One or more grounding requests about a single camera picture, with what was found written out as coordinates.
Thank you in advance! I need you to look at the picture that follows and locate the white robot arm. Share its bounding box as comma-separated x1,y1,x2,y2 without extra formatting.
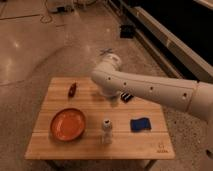
91,54,213,123

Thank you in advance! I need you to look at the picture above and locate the black white striped box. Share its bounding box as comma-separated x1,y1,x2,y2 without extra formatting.
121,92,133,103

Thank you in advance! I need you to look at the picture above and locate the small red brown bottle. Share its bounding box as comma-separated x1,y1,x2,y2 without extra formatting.
68,83,77,98

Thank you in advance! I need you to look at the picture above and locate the clear bottle white cap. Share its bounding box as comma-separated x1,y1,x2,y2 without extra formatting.
102,119,112,144

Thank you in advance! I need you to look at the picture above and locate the wooden folding table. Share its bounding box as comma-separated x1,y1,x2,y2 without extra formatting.
24,76,176,171

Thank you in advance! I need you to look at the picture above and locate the blue sponge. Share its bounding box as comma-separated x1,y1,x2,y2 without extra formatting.
130,118,151,132

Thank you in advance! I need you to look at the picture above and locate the orange plate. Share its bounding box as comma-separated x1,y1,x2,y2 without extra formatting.
50,108,86,142

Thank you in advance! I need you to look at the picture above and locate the black object on floor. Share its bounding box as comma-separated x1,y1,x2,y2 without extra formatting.
120,25,134,38

